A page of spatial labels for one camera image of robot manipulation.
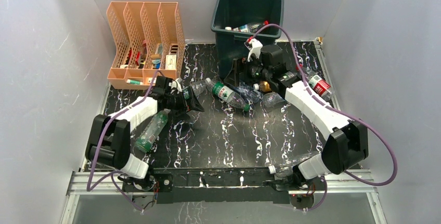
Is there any orange drink bottle white cap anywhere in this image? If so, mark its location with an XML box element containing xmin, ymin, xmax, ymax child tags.
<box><xmin>225</xmin><ymin>27</ymin><xmax>241</xmax><ymax>32</ymax></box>

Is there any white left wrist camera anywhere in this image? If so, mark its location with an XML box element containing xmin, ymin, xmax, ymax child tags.
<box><xmin>169</xmin><ymin>78</ymin><xmax>183</xmax><ymax>93</ymax></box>

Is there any clear bottle near right base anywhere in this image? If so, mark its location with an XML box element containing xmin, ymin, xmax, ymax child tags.
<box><xmin>268</xmin><ymin>151</ymin><xmax>319</xmax><ymax>178</ymax></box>

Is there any clear blue crushed bottle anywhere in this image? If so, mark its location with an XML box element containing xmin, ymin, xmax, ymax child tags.
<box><xmin>233</xmin><ymin>81</ymin><xmax>262</xmax><ymax>104</ymax></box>

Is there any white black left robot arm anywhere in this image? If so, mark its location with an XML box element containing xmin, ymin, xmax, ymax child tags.
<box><xmin>85</xmin><ymin>76</ymin><xmax>206</xmax><ymax>191</ymax></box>

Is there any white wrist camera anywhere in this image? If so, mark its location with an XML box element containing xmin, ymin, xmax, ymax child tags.
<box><xmin>169</xmin><ymin>78</ymin><xmax>183</xmax><ymax>93</ymax></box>
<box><xmin>244</xmin><ymin>37</ymin><xmax>263</xmax><ymax>62</ymax></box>

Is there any red label water bottle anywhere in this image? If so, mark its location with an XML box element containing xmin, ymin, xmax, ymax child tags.
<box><xmin>238</xmin><ymin>20</ymin><xmax>269</xmax><ymax>33</ymax></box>

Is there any clear bottle green label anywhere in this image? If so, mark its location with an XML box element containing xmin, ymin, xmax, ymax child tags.
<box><xmin>176</xmin><ymin>78</ymin><xmax>207</xmax><ymax>97</ymax></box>

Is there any green tea bottle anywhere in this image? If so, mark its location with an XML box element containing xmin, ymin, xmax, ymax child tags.
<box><xmin>135</xmin><ymin>109</ymin><xmax>170</xmax><ymax>153</ymax></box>

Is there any green label bottle green cap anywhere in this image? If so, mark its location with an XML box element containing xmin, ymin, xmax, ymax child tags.
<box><xmin>205</xmin><ymin>78</ymin><xmax>250</xmax><ymax>112</ymax></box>

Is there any red label bottle far right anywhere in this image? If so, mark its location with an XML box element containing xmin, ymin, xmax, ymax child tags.
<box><xmin>300</xmin><ymin>64</ymin><xmax>334</xmax><ymax>102</ymax></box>

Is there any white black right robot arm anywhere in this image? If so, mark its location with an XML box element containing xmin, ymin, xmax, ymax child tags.
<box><xmin>224</xmin><ymin>44</ymin><xmax>369</xmax><ymax>190</ymax></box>

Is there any gold red label bottle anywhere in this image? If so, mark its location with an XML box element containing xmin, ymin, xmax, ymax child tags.
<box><xmin>253</xmin><ymin>81</ymin><xmax>272</xmax><ymax>93</ymax></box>

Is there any orange plastic file organizer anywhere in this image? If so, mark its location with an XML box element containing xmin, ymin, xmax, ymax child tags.
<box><xmin>107</xmin><ymin>2</ymin><xmax>186</xmax><ymax>90</ymax></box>

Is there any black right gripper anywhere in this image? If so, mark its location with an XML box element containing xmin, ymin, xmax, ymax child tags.
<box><xmin>224</xmin><ymin>54</ymin><xmax>271</xmax><ymax>88</ymax></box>

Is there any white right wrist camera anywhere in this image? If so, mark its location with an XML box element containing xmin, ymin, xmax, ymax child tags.
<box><xmin>244</xmin><ymin>37</ymin><xmax>263</xmax><ymax>62</ymax></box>

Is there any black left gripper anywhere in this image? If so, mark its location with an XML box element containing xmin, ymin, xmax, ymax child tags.
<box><xmin>165</xmin><ymin>87</ymin><xmax>204</xmax><ymax>120</ymax></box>

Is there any blue label clear bottle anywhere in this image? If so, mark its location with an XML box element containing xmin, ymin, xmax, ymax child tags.
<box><xmin>262</xmin><ymin>92</ymin><xmax>285</xmax><ymax>108</ymax></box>

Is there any dark green plastic bin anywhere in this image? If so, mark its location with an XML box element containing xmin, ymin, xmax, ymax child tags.
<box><xmin>211</xmin><ymin>0</ymin><xmax>284</xmax><ymax>79</ymax></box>

